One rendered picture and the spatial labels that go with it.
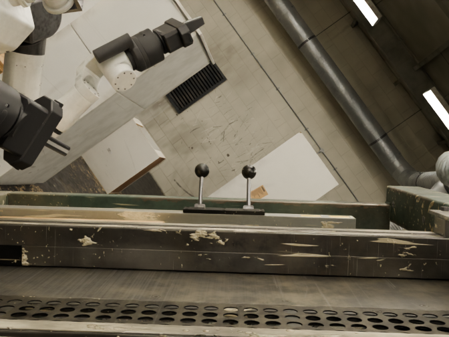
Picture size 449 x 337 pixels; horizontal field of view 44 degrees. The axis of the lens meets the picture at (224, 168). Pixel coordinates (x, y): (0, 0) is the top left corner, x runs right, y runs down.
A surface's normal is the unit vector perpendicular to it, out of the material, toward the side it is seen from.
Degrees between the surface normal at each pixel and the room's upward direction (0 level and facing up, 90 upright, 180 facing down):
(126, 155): 90
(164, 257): 90
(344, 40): 90
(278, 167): 90
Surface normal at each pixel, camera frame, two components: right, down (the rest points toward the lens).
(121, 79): 0.54, 0.67
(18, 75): 0.18, 0.33
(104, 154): -0.07, -0.03
